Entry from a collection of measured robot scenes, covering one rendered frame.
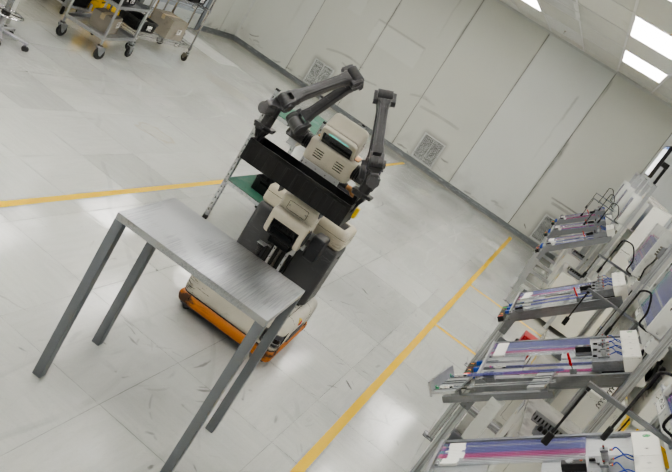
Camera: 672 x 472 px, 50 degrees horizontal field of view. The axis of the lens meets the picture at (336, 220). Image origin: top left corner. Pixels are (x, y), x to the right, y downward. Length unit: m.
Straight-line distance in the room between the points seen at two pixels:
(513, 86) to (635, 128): 1.99
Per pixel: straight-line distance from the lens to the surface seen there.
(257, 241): 4.10
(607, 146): 12.19
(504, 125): 12.28
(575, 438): 2.78
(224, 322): 4.00
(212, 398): 2.85
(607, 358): 3.60
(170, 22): 9.42
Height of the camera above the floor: 1.94
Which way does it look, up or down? 16 degrees down
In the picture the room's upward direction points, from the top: 33 degrees clockwise
